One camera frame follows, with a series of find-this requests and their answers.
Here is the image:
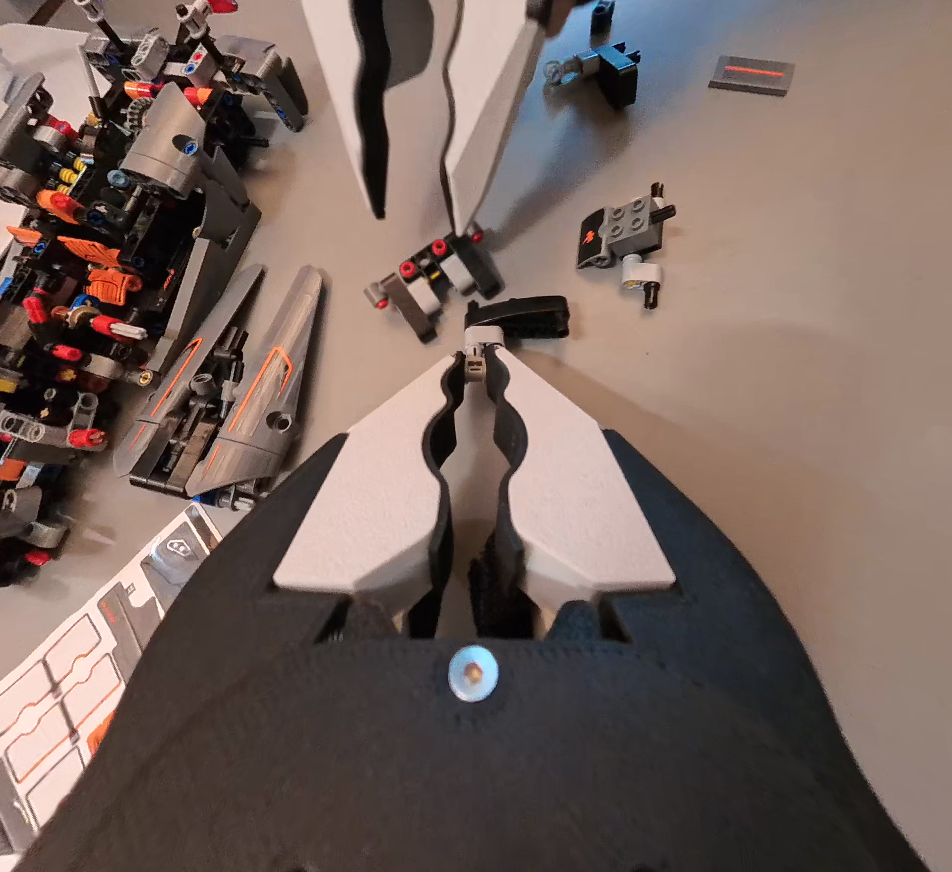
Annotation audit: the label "lego sticker sheet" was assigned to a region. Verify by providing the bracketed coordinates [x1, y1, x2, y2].
[0, 502, 224, 836]

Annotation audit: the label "person's right hand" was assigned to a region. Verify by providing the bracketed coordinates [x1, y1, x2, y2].
[545, 0, 590, 40]

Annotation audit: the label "white rounded board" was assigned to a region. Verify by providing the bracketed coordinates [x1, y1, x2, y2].
[0, 24, 90, 248]

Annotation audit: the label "black lego assembly red pins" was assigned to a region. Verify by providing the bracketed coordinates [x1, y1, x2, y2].
[363, 229, 505, 345]

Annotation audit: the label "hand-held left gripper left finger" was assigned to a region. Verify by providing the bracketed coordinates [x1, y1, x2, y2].
[272, 353, 456, 638]

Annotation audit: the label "dark lego tile red stripe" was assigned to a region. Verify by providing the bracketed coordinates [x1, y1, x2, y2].
[708, 56, 797, 97]

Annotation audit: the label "dark grey lego axle assembly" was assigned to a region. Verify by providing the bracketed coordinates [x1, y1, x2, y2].
[575, 182, 678, 309]

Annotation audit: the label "large lego vehicle model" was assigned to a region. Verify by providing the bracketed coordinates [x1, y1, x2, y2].
[0, 0, 309, 583]

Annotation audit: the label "grey lego panels orange stripes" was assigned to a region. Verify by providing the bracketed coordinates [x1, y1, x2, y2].
[112, 264, 326, 512]

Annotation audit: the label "black lego beam assembly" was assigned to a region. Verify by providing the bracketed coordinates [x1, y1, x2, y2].
[463, 295, 571, 386]
[543, 43, 642, 111]

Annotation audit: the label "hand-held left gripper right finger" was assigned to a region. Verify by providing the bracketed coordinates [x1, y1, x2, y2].
[467, 350, 676, 640]

